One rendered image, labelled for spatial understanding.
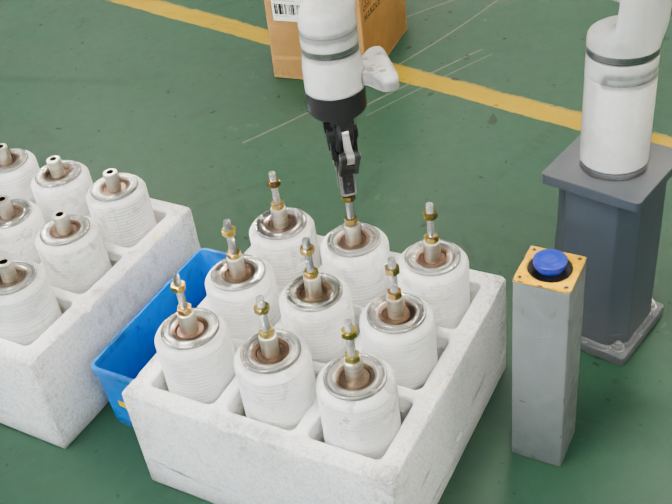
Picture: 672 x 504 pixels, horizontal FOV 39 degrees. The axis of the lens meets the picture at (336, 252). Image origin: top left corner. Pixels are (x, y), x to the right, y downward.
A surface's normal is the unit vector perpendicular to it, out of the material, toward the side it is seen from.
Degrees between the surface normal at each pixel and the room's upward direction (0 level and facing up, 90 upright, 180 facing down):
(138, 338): 88
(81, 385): 90
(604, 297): 90
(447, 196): 0
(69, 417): 90
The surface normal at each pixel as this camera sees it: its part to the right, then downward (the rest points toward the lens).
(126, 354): 0.88, 0.18
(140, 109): -0.11, -0.78
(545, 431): -0.45, 0.59
